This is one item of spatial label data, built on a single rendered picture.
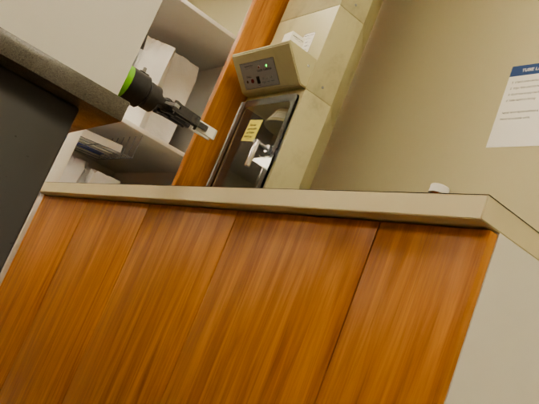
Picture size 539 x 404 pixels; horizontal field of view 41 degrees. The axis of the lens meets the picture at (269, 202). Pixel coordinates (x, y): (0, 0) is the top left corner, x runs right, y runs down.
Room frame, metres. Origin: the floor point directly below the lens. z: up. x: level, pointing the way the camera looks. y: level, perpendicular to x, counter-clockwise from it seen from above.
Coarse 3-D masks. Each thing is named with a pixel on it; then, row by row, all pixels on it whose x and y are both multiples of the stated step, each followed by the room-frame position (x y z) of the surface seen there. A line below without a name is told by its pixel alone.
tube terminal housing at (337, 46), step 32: (288, 32) 2.21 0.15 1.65; (320, 32) 2.05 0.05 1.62; (352, 32) 2.06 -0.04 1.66; (320, 64) 2.02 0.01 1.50; (352, 64) 2.16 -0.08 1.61; (256, 96) 2.24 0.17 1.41; (320, 96) 2.05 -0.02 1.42; (288, 128) 2.02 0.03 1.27; (320, 128) 2.07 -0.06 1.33; (288, 160) 2.04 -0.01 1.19; (320, 160) 2.26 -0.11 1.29
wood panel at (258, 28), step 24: (264, 0) 2.29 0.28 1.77; (288, 0) 2.34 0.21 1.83; (264, 24) 2.31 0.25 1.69; (240, 48) 2.29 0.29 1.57; (216, 96) 2.28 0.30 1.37; (240, 96) 2.33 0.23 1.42; (216, 120) 2.30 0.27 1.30; (192, 144) 2.28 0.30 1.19; (216, 144) 2.32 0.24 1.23; (192, 168) 2.30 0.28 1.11
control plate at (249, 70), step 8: (240, 64) 2.20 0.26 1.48; (248, 64) 2.16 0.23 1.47; (256, 64) 2.13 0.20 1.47; (264, 64) 2.10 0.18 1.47; (272, 64) 2.06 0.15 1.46; (248, 72) 2.18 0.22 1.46; (256, 72) 2.15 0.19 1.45; (264, 72) 2.12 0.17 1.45; (272, 72) 2.08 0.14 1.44; (248, 80) 2.20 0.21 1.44; (256, 80) 2.17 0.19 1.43; (264, 80) 2.13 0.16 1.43; (272, 80) 2.10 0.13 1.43; (248, 88) 2.22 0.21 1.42
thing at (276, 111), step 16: (288, 96) 2.06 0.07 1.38; (256, 112) 2.18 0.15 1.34; (272, 112) 2.10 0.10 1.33; (288, 112) 2.03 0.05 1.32; (240, 128) 2.23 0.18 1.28; (272, 128) 2.07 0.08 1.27; (240, 144) 2.19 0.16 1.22; (272, 144) 2.04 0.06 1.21; (224, 160) 2.24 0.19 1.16; (240, 160) 2.16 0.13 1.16; (256, 160) 2.08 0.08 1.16; (272, 160) 2.02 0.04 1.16; (224, 176) 2.20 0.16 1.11; (240, 176) 2.13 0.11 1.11; (256, 176) 2.05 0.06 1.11
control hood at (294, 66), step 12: (264, 48) 2.07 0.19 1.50; (276, 48) 2.02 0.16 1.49; (288, 48) 1.97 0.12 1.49; (300, 48) 1.98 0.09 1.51; (240, 60) 2.19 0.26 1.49; (252, 60) 2.14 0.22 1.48; (276, 60) 2.04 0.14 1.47; (288, 60) 2.00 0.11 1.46; (300, 60) 1.99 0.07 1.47; (312, 60) 2.01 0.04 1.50; (240, 72) 2.22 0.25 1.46; (288, 72) 2.02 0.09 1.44; (300, 72) 1.99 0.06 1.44; (240, 84) 2.25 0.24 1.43; (288, 84) 2.05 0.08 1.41; (300, 84) 2.01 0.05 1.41
